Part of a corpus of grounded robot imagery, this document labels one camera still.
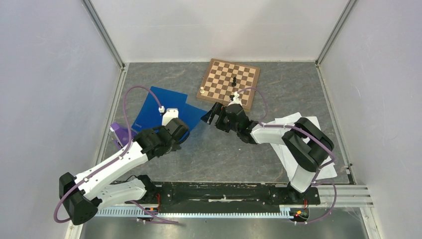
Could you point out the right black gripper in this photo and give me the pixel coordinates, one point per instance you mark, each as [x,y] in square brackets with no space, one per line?
[208,117]

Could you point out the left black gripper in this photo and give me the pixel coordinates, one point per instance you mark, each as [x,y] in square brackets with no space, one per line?
[176,146]

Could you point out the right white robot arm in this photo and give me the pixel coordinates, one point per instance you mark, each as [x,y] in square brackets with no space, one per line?
[308,145]

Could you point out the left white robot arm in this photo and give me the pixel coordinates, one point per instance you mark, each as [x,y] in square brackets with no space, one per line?
[88,192]

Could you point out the wooden chessboard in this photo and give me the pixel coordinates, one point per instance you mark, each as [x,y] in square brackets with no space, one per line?
[218,77]

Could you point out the purple stapler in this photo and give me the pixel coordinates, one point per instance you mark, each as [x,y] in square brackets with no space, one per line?
[120,134]

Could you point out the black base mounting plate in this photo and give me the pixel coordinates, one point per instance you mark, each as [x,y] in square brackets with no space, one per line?
[207,197]

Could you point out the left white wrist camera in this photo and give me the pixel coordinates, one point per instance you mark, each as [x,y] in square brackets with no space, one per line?
[170,113]

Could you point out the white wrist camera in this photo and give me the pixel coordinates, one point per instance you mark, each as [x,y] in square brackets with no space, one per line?
[232,102]
[170,113]

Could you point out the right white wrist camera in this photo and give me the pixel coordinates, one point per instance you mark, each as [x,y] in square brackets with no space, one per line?
[232,102]

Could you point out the grey slotted cable duct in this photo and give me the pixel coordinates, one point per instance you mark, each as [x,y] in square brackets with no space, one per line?
[136,212]

